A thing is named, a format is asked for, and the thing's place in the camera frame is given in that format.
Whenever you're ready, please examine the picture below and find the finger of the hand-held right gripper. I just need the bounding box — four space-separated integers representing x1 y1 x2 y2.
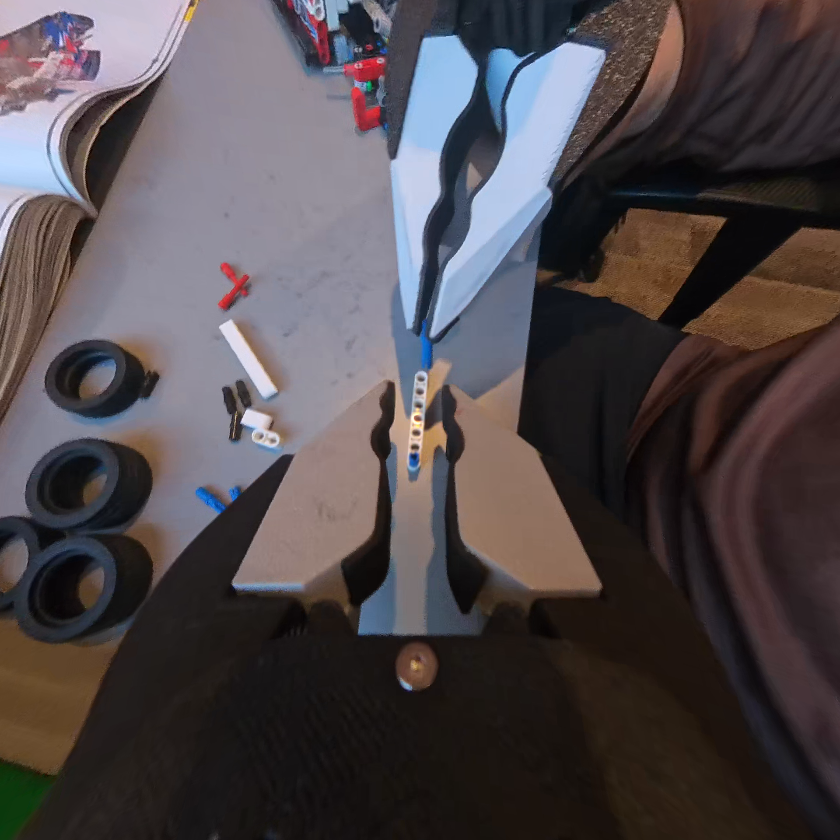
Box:
427 41 608 343
389 34 483 336

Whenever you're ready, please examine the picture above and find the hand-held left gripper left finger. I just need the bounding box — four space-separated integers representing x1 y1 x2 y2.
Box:
231 379 397 608

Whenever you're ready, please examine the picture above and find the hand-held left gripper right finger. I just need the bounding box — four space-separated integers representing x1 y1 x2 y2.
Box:
441 384 603 616

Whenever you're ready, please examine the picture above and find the white toy beam with holes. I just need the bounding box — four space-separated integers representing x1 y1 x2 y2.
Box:
406 369 431 473

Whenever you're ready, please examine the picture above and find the thin white toy beam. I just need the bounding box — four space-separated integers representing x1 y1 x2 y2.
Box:
218 319 278 399

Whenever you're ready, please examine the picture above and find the black toy tire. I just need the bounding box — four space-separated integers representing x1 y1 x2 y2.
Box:
25 438 153 534
0 516 43 611
14 535 153 644
45 340 145 419

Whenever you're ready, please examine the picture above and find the green plastic bin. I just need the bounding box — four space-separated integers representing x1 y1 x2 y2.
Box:
0 758 56 840

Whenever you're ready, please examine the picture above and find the toy car instruction booklet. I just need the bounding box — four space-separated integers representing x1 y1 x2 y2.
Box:
0 0 198 421

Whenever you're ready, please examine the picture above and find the person's right forearm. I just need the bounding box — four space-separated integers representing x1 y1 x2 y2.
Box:
571 0 840 191

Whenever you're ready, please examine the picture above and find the partly built toy car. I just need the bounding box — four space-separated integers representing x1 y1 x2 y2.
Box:
272 0 388 132

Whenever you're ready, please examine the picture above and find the person's dark clothing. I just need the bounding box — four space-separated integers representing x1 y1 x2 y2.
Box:
521 285 840 840

